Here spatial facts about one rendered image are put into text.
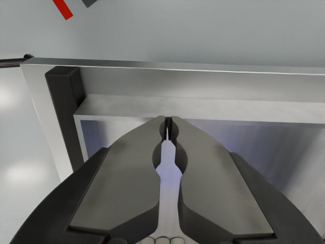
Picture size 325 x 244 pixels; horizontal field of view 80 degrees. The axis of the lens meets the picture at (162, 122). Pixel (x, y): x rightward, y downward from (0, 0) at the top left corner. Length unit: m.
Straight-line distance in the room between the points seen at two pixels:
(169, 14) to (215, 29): 0.23
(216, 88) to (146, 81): 0.06
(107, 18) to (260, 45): 0.76
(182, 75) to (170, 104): 0.03
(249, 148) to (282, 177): 0.06
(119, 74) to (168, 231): 0.23
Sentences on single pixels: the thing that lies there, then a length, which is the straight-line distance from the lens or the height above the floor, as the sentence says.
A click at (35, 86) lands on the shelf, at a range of 0.20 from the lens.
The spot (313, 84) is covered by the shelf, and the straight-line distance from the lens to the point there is 0.21.
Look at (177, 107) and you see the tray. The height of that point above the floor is 0.90.
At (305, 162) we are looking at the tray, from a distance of 0.26.
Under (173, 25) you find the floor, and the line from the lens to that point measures 1.04.
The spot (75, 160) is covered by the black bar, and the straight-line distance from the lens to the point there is 0.20.
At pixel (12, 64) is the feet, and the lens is 1.21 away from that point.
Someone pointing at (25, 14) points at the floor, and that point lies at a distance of 1.21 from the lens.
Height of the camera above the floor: 1.03
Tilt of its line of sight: 57 degrees down
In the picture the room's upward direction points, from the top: 179 degrees clockwise
